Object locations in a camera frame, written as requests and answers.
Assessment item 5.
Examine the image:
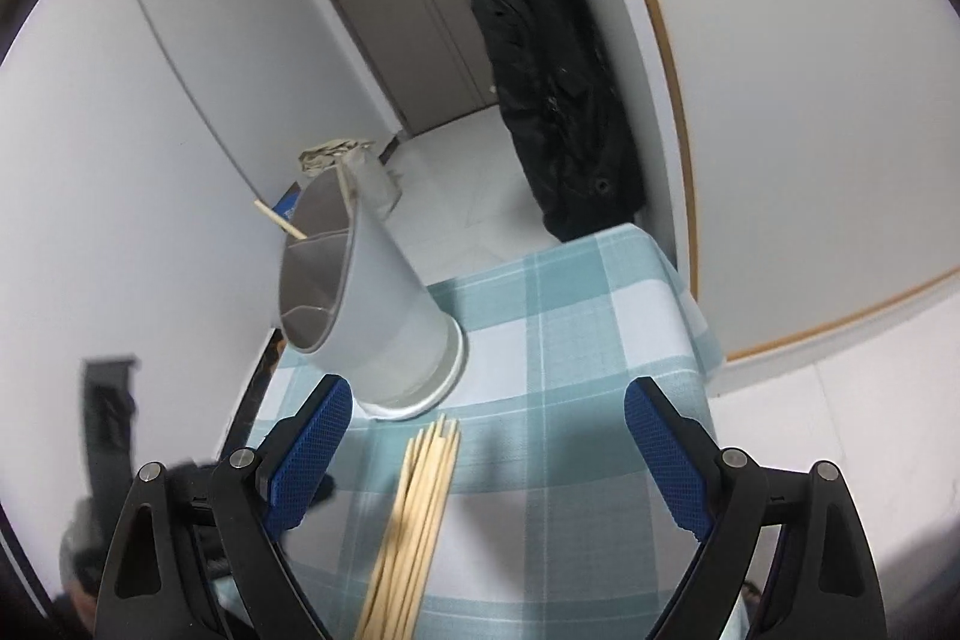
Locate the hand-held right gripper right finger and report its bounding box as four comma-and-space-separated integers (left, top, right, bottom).
624, 376, 886, 640

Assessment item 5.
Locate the beige tote bag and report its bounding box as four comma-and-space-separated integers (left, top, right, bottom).
298, 136, 402, 220

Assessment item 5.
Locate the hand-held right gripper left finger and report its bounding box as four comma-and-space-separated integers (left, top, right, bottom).
94, 374, 353, 640

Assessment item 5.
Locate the teal plaid tablecloth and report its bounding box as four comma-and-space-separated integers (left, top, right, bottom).
251, 222, 751, 640

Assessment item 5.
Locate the grey divided utensil holder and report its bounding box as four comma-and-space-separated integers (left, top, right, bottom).
277, 166, 470, 423

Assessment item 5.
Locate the grey-brown door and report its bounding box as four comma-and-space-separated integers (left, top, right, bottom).
286, 0, 500, 140

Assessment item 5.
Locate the light wooden chopstick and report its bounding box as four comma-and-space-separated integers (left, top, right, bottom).
253, 200, 307, 241

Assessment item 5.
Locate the bundle of chopsticks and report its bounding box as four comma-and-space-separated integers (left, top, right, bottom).
352, 413, 461, 640

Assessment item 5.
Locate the black backpack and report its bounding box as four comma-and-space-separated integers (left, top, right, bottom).
461, 0, 646, 244

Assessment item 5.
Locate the blue cardboard box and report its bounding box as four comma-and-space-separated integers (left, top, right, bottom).
271, 181, 308, 221

